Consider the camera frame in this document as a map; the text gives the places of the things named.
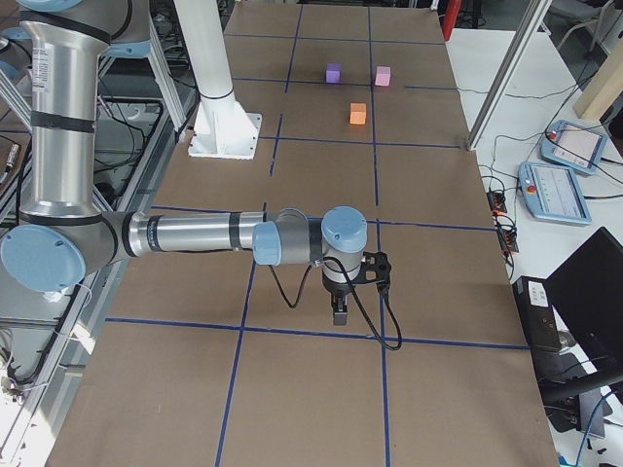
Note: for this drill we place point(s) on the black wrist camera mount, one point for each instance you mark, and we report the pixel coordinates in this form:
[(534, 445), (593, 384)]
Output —
[(374, 269)]

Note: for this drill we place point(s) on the black power strip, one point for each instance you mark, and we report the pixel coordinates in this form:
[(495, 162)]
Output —
[(505, 226)]

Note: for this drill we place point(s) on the pink foam block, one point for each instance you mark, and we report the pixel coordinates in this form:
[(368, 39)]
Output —
[(382, 76)]

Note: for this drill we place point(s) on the purple foam block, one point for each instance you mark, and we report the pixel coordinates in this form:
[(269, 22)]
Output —
[(333, 73)]

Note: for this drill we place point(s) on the aluminium frame post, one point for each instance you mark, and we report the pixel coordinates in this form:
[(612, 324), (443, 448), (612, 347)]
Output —
[(528, 26)]

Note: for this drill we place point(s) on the black computer box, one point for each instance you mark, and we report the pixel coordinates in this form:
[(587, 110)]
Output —
[(536, 314)]

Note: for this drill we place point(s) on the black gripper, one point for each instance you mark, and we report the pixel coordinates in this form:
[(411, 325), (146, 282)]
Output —
[(337, 293)]

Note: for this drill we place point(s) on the orange foam block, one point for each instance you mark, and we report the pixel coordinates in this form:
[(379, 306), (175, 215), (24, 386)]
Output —
[(358, 113)]

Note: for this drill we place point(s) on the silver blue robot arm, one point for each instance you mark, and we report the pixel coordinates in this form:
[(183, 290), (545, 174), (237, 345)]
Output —
[(62, 236)]

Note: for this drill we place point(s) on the wooden beam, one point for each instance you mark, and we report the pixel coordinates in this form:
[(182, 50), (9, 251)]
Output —
[(603, 89)]

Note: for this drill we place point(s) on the white pedestal column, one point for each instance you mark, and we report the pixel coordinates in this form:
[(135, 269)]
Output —
[(222, 129)]

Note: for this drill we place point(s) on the black monitor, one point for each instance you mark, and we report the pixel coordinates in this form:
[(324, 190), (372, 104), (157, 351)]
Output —
[(586, 291)]

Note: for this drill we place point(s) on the blue teach pendant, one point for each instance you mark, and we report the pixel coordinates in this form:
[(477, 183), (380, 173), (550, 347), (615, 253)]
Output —
[(552, 193), (574, 146)]

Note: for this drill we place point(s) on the far blue teach pendant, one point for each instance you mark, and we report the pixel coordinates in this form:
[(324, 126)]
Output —
[(574, 146)]

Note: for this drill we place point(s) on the near blue teach pendant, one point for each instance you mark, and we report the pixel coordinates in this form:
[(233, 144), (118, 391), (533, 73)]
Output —
[(552, 193)]

